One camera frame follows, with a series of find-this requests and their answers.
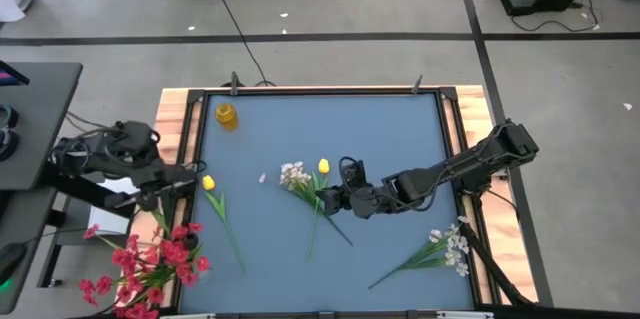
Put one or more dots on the grey side desk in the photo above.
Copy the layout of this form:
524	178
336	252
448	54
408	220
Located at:
45	124

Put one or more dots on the loose white blossom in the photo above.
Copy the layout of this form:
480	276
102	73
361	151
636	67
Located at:
262	177

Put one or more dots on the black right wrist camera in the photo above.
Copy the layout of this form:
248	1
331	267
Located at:
354	174

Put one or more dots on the dark low desk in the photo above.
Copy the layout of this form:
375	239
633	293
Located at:
25	219

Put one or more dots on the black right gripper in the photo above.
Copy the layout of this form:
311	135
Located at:
372	200

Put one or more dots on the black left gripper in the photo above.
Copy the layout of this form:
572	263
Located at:
175	178

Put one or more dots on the black frame clamp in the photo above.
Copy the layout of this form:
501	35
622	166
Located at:
416	84
234	83

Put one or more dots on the black diagonal rig strut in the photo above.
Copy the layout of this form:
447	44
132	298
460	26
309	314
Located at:
167	211
495	269

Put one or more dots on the black computer mouse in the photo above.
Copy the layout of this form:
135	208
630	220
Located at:
10	259

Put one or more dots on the tablet with colourful screen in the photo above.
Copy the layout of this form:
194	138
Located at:
11	75

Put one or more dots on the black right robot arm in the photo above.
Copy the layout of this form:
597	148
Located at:
475	161

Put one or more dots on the black headphones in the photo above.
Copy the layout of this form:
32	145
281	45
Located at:
6	131

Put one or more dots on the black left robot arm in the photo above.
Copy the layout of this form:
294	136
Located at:
130	144

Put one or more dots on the blue-grey table mat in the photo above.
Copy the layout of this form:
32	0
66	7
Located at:
390	134

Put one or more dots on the red artificial flower bunch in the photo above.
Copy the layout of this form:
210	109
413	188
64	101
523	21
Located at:
102	285
120	257
172	251

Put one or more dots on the white paper sheet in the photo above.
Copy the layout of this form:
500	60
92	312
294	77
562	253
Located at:
107	221
119	186

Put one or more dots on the clear glass vase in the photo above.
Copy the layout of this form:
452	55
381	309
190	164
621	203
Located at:
190	242

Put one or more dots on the white artificial flower bunch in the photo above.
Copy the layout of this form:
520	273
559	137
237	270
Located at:
452	254
292	175

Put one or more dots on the yellow artificial tulip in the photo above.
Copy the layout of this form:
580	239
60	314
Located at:
208	182
324	165

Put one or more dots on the yellow glass vase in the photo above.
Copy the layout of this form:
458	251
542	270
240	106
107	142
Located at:
226	115

